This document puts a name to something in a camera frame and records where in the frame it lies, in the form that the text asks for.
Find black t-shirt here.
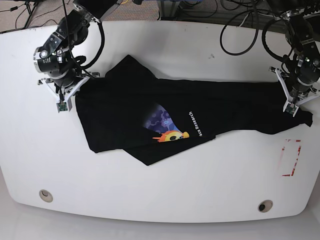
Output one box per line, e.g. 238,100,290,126
75,55,313,166

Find right table cable grommet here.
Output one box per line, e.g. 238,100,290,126
257,199,273,213

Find red tape rectangle marking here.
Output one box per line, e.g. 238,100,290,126
278,139,302,177

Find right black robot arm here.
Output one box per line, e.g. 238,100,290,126
33,0,122,111

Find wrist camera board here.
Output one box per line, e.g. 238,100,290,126
283,102,299,117
56,101,68,112

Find table cable grommet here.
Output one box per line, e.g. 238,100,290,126
39,189,53,203
257,199,273,213

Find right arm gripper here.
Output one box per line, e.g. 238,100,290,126
37,76,90,105

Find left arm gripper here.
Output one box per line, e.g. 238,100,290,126
269,66,320,108

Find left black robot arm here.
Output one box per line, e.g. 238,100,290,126
261,0,320,115

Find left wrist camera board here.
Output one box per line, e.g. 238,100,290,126
283,102,299,117

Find left table cable grommet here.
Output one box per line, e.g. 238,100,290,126
39,189,53,203

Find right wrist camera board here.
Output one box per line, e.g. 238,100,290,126
56,101,68,112

